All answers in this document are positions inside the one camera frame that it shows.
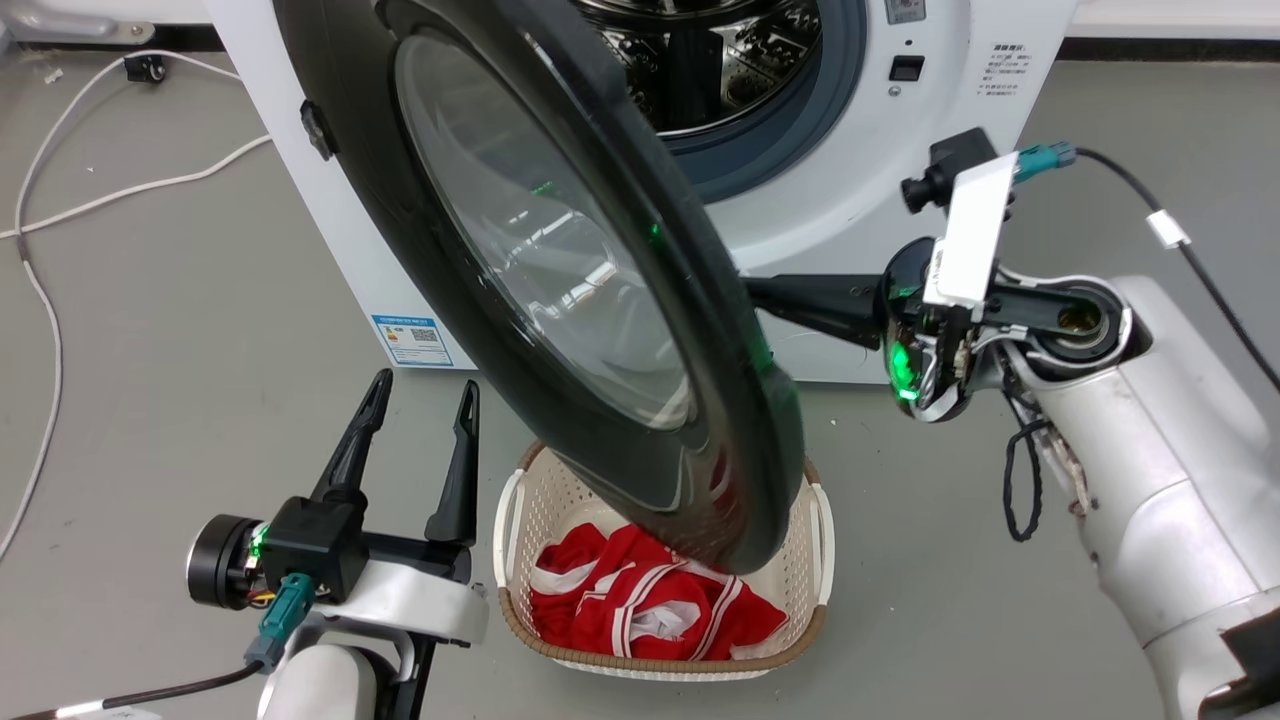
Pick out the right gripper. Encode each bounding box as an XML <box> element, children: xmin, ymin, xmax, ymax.
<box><xmin>745</xmin><ymin>237</ymin><xmax>1011</xmax><ymax>426</ymax></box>

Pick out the white front-load washing machine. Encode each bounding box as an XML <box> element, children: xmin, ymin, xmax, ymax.
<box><xmin>205</xmin><ymin>0</ymin><xmax>1081</xmax><ymax>386</ymax></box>

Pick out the black door latch hook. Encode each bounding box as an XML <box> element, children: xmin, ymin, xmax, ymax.
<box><xmin>300</xmin><ymin>98</ymin><xmax>341</xmax><ymax>162</ymax></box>

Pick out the black left camera cable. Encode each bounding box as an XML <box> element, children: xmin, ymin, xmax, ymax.
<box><xmin>0</xmin><ymin>660</ymin><xmax>267</xmax><ymax>720</ymax></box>

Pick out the stainless steel washer drum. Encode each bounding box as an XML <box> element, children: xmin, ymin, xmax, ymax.
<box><xmin>575</xmin><ymin>0</ymin><xmax>826</xmax><ymax>137</ymax></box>

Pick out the red garment with white stripes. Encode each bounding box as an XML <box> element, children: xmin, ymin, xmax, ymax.
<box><xmin>528</xmin><ymin>522</ymin><xmax>791</xmax><ymax>663</ymax></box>

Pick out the cream plastic laundry basket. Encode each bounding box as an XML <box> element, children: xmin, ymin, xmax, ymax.
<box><xmin>492</xmin><ymin>440</ymin><xmax>836</xmax><ymax>683</ymax></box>

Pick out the white floor cable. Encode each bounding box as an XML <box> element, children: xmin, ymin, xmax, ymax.
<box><xmin>0</xmin><ymin>48</ymin><xmax>243</xmax><ymax>561</ymax></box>
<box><xmin>0</xmin><ymin>133</ymin><xmax>274</xmax><ymax>241</ymax></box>

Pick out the teal right cable connector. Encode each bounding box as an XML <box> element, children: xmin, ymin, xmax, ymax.
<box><xmin>1012</xmin><ymin>142</ymin><xmax>1079</xmax><ymax>186</ymax></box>

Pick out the white right camera mount plate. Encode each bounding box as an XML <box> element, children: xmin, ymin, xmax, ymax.
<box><xmin>922</xmin><ymin>150</ymin><xmax>1021</xmax><ymax>311</ymax></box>

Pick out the black right camera cable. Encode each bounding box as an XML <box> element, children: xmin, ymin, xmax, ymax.
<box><xmin>1075</xmin><ymin>148</ymin><xmax>1280</xmax><ymax>393</ymax></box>

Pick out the teal cable connector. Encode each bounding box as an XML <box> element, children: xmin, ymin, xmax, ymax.
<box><xmin>1012</xmin><ymin>142</ymin><xmax>1079</xmax><ymax>186</ymax></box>
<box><xmin>245</xmin><ymin>572</ymin><xmax>316</xmax><ymax>673</ymax></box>

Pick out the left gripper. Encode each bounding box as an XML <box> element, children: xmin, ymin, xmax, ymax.
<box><xmin>186</xmin><ymin>368</ymin><xmax>491</xmax><ymax>647</ymax></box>

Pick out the black camera cable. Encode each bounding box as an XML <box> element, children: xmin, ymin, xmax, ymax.
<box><xmin>0</xmin><ymin>660</ymin><xmax>267</xmax><ymax>720</ymax></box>
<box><xmin>1075</xmin><ymin>148</ymin><xmax>1280</xmax><ymax>393</ymax></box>

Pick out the blue energy label sticker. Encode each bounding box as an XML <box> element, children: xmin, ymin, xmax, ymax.
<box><xmin>371</xmin><ymin>313</ymin><xmax>454</xmax><ymax>370</ymax></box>

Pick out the grey metal furniture base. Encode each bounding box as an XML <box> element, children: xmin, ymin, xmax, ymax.
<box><xmin>0</xmin><ymin>0</ymin><xmax>157</xmax><ymax>47</ymax></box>

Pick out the black round washing machine door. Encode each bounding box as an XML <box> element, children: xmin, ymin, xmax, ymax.
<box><xmin>272</xmin><ymin>0</ymin><xmax>807</xmax><ymax>576</ymax></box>

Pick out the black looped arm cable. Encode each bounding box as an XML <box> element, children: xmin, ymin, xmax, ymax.
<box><xmin>1002</xmin><ymin>345</ymin><xmax>1053</xmax><ymax>544</ymax></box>

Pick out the teal left cable connector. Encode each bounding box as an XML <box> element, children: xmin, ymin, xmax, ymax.
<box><xmin>245</xmin><ymin>572</ymin><xmax>316</xmax><ymax>673</ymax></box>

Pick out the grey rubber door gasket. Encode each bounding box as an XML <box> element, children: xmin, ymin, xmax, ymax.
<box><xmin>660</xmin><ymin>0</ymin><xmax>869</xmax><ymax>206</ymax></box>

